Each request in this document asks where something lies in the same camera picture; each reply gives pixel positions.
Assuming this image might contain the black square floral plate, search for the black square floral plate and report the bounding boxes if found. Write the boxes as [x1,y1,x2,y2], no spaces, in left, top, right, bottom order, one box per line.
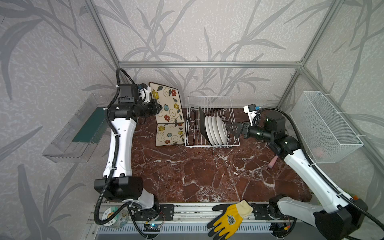
[150,83,185,124]
[155,123,186,147]

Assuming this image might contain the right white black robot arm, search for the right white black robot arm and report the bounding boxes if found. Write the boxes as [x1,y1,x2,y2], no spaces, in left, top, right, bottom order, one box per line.
[226,105,384,240]

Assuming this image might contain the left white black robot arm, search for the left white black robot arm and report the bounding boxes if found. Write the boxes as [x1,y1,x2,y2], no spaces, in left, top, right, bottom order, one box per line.
[94,68,162,225]

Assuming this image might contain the purple pink brush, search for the purple pink brush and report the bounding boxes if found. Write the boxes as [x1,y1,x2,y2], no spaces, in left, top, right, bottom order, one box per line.
[268,155,279,168]

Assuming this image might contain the pink object in basket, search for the pink object in basket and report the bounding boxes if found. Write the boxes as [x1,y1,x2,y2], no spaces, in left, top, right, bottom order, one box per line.
[312,147,326,158]

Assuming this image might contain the yellow black work glove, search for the yellow black work glove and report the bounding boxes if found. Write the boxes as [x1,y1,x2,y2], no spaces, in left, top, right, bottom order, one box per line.
[207,200,254,240]

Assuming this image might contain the green circuit board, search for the green circuit board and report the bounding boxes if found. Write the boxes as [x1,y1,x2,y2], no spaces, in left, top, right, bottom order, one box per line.
[144,222,164,233]

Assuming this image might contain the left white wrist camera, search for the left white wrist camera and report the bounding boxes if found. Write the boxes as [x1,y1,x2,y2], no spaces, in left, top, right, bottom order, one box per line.
[138,84,152,103]

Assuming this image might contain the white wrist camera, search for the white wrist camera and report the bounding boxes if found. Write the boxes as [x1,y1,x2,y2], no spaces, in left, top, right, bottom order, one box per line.
[138,84,152,103]
[244,104,261,126]

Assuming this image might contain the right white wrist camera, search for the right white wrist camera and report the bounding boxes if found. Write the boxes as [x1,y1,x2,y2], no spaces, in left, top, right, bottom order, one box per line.
[244,104,261,126]

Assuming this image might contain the white wire dish rack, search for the white wire dish rack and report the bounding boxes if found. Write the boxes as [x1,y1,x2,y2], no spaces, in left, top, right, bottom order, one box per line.
[185,96,240,148]

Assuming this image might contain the clear acrylic wall shelf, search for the clear acrylic wall shelf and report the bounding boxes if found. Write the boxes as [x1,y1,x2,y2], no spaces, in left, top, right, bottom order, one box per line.
[43,94,113,163]

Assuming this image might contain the white wire mesh wall basket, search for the white wire mesh wall basket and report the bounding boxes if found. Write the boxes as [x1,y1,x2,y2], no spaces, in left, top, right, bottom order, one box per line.
[290,91,364,164]

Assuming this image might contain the aluminium mounting rail base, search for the aluminium mounting rail base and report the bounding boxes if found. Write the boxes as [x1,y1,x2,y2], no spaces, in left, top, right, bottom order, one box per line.
[80,202,340,240]

